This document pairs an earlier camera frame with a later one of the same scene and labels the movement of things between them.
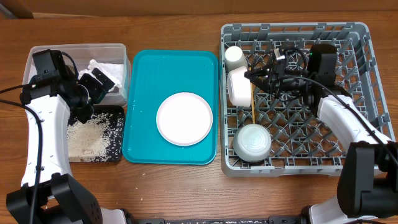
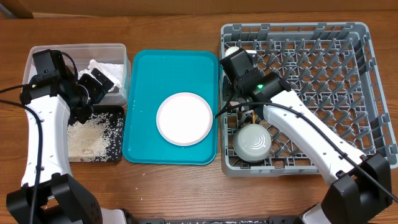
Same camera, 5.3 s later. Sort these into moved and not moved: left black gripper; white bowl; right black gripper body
Moved: right black gripper body
Not moved: left black gripper; white bowl
